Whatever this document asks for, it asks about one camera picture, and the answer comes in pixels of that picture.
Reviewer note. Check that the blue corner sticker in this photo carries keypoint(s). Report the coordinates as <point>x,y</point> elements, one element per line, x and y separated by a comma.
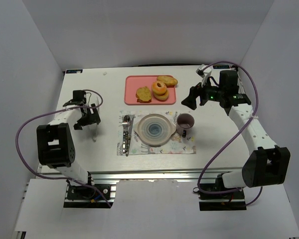
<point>74,71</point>
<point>221,67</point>

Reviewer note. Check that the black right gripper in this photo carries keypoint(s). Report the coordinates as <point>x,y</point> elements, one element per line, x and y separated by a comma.
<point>197,93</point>

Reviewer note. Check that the floral placemat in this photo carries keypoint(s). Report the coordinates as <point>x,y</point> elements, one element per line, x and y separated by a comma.
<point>176,144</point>

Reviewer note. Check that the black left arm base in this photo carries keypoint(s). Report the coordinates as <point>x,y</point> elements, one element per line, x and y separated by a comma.
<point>79,197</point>

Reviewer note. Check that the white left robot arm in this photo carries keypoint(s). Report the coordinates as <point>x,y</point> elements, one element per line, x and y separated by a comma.
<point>55,145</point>

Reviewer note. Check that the lower donut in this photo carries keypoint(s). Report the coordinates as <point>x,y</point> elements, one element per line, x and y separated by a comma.
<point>162,97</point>

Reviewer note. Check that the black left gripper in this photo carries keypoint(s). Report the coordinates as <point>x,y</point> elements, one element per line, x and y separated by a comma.
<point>88,117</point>

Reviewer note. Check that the metal serving tongs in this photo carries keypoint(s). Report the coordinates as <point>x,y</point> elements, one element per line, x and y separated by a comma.
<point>96,118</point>

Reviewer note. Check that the blue right corner sticker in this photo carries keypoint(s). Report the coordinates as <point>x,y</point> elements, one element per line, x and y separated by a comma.
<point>221,67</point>

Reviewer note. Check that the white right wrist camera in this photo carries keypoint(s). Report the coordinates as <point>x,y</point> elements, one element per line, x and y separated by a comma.
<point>204,72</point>

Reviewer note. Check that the oval bread roll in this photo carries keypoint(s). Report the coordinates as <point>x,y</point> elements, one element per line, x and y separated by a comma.
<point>168,80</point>

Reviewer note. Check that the pink plastic tray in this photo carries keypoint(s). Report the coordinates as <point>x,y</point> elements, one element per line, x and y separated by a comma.
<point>132,83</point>

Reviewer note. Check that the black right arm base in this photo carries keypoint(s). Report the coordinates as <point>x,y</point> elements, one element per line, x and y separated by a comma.
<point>221,202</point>

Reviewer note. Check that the round plate with handles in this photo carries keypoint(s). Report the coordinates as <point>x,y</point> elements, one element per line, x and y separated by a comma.
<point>154,129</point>

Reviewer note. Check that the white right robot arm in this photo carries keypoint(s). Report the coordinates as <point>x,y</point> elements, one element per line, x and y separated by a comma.
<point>267,163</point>

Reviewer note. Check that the metal fork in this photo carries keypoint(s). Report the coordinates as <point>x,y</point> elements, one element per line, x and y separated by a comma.
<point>126,124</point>

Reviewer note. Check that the blue left corner sticker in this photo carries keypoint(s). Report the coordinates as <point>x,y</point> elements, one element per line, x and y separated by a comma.
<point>74,71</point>

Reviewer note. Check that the glazed top donut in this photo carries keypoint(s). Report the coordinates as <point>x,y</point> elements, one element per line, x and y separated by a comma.
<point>159,87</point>

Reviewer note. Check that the seeded bread slice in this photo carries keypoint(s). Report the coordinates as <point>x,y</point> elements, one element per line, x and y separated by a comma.
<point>143,95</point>

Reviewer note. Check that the purple mug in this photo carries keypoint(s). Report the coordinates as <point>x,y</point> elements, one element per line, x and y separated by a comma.
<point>184,124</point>

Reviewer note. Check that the metal knife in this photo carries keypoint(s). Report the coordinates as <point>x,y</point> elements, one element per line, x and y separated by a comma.
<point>130,133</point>

